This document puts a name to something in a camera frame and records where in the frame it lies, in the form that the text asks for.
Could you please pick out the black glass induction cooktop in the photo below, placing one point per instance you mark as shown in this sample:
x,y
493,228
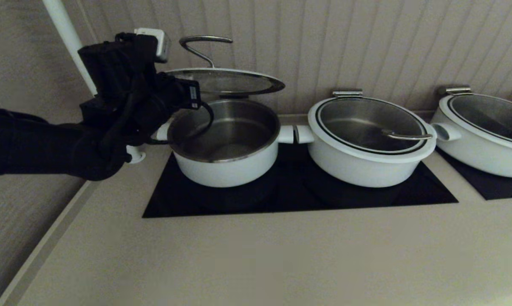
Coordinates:
x,y
493,189
289,199

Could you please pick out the glass lid with white rim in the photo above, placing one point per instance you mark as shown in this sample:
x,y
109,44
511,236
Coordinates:
x,y
357,119
489,112
230,80

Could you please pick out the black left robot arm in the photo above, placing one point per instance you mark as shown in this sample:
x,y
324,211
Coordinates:
x,y
18,144

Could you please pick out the white round pole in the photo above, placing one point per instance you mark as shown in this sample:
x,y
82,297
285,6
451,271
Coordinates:
x,y
69,38

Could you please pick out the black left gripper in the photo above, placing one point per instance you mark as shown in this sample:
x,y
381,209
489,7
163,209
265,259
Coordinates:
x,y
166,95

